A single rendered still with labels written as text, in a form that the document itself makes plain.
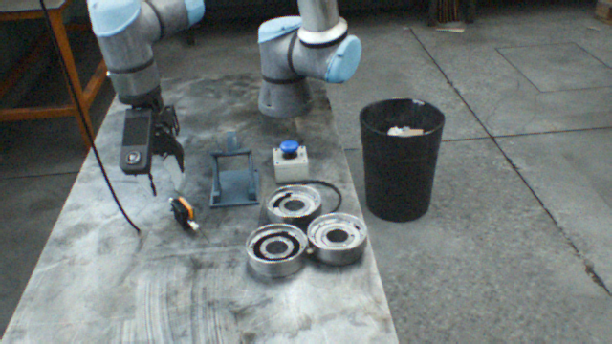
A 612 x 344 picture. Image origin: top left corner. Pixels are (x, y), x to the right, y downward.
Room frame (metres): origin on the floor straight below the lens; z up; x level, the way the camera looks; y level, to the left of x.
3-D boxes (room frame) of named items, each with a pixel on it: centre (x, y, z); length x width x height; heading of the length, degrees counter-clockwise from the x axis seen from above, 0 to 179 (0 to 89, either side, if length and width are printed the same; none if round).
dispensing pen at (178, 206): (0.87, 0.23, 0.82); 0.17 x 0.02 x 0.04; 33
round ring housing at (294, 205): (0.89, 0.03, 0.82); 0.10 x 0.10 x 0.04
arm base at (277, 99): (1.39, 0.04, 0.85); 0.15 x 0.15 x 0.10
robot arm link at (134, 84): (0.88, 0.27, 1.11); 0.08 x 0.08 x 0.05
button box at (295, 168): (1.06, 0.03, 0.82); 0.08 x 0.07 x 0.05; 3
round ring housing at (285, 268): (0.77, 0.06, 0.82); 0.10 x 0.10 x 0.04
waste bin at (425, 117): (2.02, -0.39, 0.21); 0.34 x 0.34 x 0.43
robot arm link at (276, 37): (1.39, 0.03, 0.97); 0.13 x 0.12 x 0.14; 52
